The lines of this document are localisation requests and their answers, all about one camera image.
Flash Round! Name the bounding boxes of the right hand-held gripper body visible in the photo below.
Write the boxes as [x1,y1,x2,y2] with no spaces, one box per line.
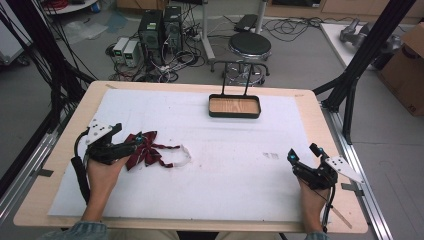
[292,155,366,192]

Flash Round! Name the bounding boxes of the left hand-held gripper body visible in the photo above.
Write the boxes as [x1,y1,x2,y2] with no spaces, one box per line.
[84,118,130,165]

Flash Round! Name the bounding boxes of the red striped bow tie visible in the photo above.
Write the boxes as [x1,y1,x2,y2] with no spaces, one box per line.
[124,130,193,172]

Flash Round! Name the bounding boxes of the person's right hand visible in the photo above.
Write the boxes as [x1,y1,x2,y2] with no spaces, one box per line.
[297,179,332,218]

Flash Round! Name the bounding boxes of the right denim sleeve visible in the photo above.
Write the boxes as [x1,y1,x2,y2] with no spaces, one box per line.
[303,231,332,240]

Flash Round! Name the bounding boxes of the denim sleeve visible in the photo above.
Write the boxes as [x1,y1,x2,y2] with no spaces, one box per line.
[37,221,110,240]
[303,231,332,240]

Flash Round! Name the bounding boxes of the white power supply unit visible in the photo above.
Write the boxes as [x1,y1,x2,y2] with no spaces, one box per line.
[122,40,141,68]
[112,36,130,65]

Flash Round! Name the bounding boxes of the white table mat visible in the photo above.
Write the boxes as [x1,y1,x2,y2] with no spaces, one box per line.
[47,88,330,224]

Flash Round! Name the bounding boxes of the black rack with wooden tray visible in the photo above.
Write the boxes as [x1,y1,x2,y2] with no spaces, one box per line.
[208,60,270,120]

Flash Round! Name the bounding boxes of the black computer tower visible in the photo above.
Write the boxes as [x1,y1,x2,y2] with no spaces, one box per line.
[137,9,165,66]
[162,5,184,55]

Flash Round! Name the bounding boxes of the left denim sleeve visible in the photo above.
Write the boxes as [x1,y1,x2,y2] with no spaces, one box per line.
[37,221,110,240]

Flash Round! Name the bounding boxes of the white floor board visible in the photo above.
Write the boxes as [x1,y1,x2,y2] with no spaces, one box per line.
[319,22,384,72]

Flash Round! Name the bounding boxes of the brown cardboard box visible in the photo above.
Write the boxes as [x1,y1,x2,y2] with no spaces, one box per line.
[377,22,424,117]

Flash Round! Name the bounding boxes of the black round stool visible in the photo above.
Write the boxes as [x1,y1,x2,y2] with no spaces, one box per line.
[226,31,273,87]

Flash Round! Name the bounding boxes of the grey robot part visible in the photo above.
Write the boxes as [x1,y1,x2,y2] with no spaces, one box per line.
[338,17,403,53]

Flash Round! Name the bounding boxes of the white round table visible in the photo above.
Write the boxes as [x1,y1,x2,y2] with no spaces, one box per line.
[39,0,100,16]

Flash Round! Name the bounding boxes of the grey cabinet on wheels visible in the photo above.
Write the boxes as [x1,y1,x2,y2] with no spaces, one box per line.
[0,0,33,67]

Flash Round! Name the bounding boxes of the grey desk leg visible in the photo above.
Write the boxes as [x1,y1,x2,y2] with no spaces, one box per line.
[199,0,217,64]

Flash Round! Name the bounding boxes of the black flat device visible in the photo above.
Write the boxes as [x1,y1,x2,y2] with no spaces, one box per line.
[233,13,260,34]

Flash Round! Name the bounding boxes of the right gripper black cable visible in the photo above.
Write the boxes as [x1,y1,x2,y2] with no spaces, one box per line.
[321,184,337,234]

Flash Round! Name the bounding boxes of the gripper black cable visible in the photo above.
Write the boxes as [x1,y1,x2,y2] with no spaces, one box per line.
[321,184,337,234]
[70,129,92,205]

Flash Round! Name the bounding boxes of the aluminium rail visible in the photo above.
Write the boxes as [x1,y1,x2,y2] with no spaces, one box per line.
[320,99,395,240]
[0,128,64,223]

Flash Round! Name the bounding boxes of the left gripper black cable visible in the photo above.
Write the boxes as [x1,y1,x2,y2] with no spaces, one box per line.
[70,129,92,205]

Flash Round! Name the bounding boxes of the black metal frame stand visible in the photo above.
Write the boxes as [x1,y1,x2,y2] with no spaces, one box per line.
[0,0,98,134]
[312,0,418,146]

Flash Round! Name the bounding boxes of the tangle of floor cables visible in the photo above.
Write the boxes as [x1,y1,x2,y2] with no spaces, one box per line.
[105,6,209,84]

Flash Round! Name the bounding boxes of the black floor cables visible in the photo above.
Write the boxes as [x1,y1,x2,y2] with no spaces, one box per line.
[261,15,359,43]

